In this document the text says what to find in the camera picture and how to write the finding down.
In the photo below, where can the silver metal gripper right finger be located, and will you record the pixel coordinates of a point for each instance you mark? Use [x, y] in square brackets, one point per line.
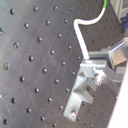
[114, 55]

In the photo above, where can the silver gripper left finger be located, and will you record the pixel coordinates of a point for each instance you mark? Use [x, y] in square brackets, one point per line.
[110, 76]

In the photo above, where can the white device at top right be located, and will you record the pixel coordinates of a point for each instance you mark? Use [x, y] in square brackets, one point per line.
[121, 10]

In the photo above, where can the grey metal cable clip fixture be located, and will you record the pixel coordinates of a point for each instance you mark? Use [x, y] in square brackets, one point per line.
[90, 74]

